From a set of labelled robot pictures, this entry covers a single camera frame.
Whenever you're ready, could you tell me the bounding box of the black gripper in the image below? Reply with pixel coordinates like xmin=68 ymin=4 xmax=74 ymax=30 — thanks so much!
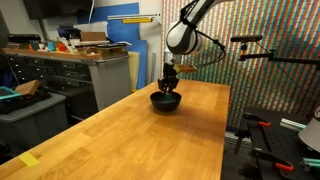
xmin=157 ymin=61 xmax=180 ymax=95

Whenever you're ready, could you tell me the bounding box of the black bowl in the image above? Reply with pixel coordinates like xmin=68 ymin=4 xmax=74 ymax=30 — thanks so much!
xmin=149 ymin=90 xmax=183 ymax=113

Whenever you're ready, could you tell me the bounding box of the brown wooden block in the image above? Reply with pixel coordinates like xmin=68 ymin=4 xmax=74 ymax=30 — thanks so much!
xmin=14 ymin=79 xmax=42 ymax=96

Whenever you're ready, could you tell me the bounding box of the blue foam board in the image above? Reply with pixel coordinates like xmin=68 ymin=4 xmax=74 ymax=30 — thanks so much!
xmin=77 ymin=2 xmax=148 ymax=91

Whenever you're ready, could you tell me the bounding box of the yellow spirit level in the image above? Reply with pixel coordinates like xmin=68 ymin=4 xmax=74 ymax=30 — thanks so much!
xmin=121 ymin=17 xmax=154 ymax=25

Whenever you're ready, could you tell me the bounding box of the pegboard sided workbench cabinet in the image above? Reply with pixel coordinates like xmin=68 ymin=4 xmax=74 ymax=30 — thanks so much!
xmin=3 ymin=47 xmax=133 ymax=113

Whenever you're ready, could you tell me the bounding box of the cardboard box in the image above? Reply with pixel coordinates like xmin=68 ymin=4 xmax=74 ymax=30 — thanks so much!
xmin=79 ymin=30 xmax=108 ymax=43

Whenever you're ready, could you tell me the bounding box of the aluminium extrusion bar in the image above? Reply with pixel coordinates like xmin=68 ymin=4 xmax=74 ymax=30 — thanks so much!
xmin=302 ymin=157 xmax=320 ymax=170
xmin=279 ymin=117 xmax=307 ymax=132

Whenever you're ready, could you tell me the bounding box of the black perforated breadboard table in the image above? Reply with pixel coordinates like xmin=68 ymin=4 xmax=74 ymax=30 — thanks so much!
xmin=232 ymin=106 xmax=320 ymax=180

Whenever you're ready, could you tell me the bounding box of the grey plastic bin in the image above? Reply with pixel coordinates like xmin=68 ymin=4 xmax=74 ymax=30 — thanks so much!
xmin=0 ymin=92 xmax=68 ymax=148

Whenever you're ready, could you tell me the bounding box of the black case in bin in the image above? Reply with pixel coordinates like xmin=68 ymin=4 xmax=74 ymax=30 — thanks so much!
xmin=0 ymin=89 xmax=52 ymax=115

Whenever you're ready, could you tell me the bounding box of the teal tray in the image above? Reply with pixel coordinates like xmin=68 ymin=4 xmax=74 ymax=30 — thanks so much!
xmin=0 ymin=86 xmax=22 ymax=101

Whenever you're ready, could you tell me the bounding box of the tan wrist camera mount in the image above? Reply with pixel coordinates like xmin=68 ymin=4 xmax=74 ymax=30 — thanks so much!
xmin=173 ymin=63 xmax=199 ymax=74

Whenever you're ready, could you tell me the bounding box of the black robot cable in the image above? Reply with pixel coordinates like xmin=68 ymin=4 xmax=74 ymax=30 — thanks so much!
xmin=194 ymin=29 xmax=227 ymax=68

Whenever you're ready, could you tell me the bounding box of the black exterior camera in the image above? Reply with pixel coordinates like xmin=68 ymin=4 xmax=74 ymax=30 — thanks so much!
xmin=230 ymin=34 xmax=264 ymax=44

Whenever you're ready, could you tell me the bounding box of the orange handled bar clamp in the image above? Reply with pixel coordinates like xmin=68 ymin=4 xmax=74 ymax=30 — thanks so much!
xmin=251 ymin=147 xmax=295 ymax=173
xmin=242 ymin=112 xmax=272 ymax=128

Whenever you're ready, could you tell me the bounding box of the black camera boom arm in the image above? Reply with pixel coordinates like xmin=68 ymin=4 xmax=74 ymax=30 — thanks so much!
xmin=237 ymin=42 xmax=320 ymax=68

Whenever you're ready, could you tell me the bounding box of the black wall screen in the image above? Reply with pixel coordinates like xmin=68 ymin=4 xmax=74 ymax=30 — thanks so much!
xmin=22 ymin=0 xmax=95 ymax=21

